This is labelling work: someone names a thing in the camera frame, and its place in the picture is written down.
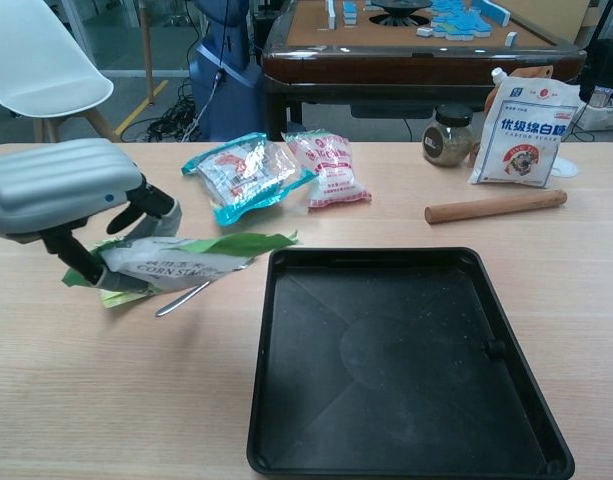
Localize pink white salt bag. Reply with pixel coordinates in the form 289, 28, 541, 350
280, 128, 373, 210

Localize clear teal-edged food packet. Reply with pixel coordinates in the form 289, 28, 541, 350
180, 131, 318, 228

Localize glass jar black lid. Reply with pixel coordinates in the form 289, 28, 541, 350
422, 104, 475, 168

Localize brown mahjong table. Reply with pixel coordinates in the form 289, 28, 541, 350
259, 0, 588, 142

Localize metal fork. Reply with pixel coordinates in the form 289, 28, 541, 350
154, 279, 212, 318

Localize standing mahjong tile row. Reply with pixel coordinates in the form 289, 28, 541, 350
325, 0, 361, 27

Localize white round disc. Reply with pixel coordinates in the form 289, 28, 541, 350
553, 157, 581, 179

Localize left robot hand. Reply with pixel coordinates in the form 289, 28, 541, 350
0, 138, 182, 292

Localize black mahjong table centre hub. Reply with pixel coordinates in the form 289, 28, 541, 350
368, 0, 432, 29

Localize black baking tray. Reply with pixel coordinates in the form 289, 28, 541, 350
245, 246, 576, 476

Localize white chair wooden legs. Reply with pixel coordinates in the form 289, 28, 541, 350
0, 0, 122, 144

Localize blue mahjong tile pile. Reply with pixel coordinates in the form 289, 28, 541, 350
428, 0, 511, 41

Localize wooden pole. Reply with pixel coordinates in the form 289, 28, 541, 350
139, 0, 156, 105

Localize black box device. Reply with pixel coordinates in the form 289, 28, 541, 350
579, 38, 613, 102

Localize corn starch bag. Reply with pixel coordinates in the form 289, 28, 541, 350
60, 230, 300, 311

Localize black floor cable bundle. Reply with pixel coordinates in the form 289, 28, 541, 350
144, 89, 203, 144

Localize white sugar bag blue text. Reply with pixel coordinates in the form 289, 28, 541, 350
467, 75, 581, 190

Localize wooden rolling pin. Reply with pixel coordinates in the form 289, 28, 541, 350
424, 188, 569, 225

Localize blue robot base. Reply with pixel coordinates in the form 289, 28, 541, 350
188, 0, 263, 142

